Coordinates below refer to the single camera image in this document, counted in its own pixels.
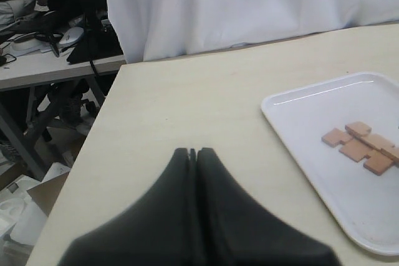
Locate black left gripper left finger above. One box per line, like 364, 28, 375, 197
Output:
59, 148, 200, 265

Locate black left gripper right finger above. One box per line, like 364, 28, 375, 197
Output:
196, 148, 341, 265

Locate notched wooden piece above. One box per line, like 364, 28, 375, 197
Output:
339, 133, 398, 176
321, 121, 398, 163

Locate cardboard box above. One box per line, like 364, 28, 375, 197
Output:
27, 172, 69, 216

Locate white plastic tray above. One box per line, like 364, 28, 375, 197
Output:
261, 72, 398, 256

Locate white foam packaging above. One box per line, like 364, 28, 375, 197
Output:
1, 163, 71, 247

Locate office chair base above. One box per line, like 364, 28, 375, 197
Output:
23, 79, 98, 142

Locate black monitor stand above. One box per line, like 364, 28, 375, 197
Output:
67, 0, 122, 64

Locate white computer mouse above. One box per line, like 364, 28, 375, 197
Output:
59, 27, 84, 47

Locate grey background desk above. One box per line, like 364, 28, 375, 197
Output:
0, 32, 127, 183

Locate white backdrop curtain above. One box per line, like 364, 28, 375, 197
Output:
107, 0, 398, 63

